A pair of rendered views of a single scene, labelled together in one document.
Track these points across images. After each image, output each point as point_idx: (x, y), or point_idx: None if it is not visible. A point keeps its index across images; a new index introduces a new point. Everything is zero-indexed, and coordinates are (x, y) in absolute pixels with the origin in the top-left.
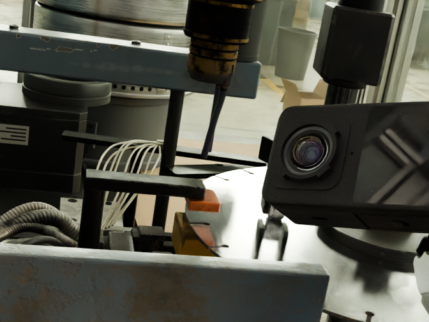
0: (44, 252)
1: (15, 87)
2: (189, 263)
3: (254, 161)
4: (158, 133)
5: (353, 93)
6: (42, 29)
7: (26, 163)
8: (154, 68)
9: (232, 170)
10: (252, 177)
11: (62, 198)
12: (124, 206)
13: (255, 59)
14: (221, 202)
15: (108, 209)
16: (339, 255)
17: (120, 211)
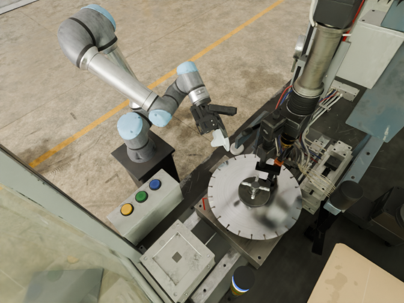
0: (258, 117)
1: None
2: (247, 127)
3: (320, 226)
4: None
5: None
6: (370, 161)
7: (377, 204)
8: (341, 180)
9: (301, 194)
10: (295, 195)
11: (329, 181)
12: (305, 175)
13: (330, 201)
14: (283, 174)
15: (319, 186)
16: (251, 173)
17: (303, 173)
